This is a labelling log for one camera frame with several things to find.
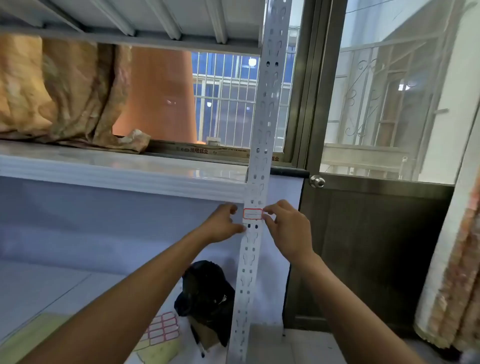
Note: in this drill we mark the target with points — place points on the person's left hand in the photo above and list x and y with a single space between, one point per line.
221 225

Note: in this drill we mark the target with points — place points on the person's right hand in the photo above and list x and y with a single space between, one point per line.
290 232

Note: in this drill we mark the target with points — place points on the red-bordered white label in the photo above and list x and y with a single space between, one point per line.
252 214

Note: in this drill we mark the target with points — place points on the white perforated shelf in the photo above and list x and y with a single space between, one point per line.
262 131

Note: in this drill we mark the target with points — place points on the person's right forearm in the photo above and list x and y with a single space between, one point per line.
345 315

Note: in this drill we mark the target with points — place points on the person's left forearm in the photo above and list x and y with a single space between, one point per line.
123 307

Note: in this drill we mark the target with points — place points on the grey ribbed shelf board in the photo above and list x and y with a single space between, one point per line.
131 18

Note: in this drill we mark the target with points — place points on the silver round door knob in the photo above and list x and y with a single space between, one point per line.
317 181

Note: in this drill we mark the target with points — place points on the black plastic bag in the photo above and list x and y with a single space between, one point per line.
206 292

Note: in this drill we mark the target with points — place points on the dark brown glazed door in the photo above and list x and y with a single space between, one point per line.
375 243

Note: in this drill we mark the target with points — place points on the yellow sheet of red-bordered labels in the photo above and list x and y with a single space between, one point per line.
163 330

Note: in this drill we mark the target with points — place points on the white window security bars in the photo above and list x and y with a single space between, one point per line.
225 101

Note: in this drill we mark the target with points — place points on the orange-brown panel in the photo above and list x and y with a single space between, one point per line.
161 97

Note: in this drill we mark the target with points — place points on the ornate white metal grille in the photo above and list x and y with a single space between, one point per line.
375 97

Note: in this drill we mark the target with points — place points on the orange patterned cloth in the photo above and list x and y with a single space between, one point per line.
67 90

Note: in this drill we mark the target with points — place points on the plain yellow backing paper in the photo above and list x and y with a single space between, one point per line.
33 337

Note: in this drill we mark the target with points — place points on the aluminium window frame rail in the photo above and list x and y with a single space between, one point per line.
210 151

